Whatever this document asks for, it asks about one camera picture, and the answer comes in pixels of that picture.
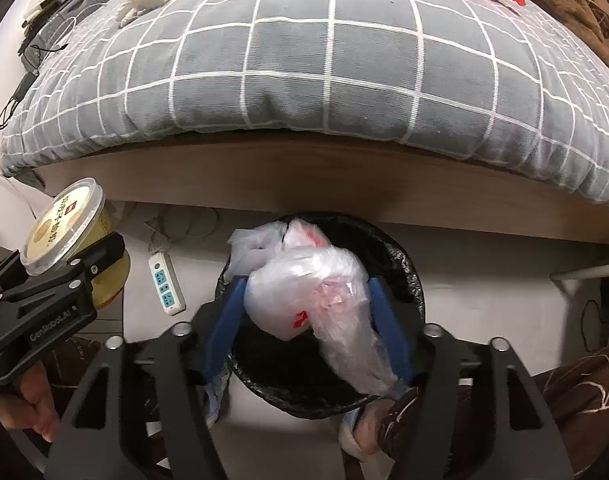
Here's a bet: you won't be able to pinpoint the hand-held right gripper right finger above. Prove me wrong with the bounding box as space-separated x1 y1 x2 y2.
367 278 576 480

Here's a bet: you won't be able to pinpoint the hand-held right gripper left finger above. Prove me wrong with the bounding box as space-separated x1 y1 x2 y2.
44 276 250 480

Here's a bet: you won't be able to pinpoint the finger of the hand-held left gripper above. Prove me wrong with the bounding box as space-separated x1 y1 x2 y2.
14 231 128 311
0 247 24 308

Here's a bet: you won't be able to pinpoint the yellow lidded paper cup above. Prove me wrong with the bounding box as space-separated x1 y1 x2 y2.
19 177 132 311

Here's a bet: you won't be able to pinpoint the trash bin with black liner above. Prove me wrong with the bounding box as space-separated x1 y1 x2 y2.
215 214 427 420

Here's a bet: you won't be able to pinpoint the clear plastic bag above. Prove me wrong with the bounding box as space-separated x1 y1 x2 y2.
244 246 411 397

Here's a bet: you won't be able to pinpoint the person's left hand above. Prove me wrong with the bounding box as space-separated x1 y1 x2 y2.
0 360 61 444

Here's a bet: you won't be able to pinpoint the white power strip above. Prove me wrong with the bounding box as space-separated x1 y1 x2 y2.
148 252 187 316

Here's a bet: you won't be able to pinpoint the white plastic bag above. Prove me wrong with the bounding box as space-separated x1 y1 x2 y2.
228 218 335 281

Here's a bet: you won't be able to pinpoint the person's brown patterned pants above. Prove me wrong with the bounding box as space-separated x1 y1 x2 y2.
47 336 609 480

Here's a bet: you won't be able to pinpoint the grey ribbed bag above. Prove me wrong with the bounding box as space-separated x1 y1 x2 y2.
19 0 116 72

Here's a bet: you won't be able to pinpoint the grey checked bed sheet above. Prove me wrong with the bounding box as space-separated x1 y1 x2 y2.
0 0 609 206

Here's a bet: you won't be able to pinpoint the brown fleece garment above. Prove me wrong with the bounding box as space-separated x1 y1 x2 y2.
499 0 609 81

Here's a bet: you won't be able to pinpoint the white power cable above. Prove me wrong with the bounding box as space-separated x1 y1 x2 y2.
143 204 220 257

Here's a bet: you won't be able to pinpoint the wooden bed frame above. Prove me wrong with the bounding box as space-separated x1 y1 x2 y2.
34 131 609 247

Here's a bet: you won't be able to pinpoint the black cable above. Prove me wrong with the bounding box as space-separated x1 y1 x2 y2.
0 42 70 132

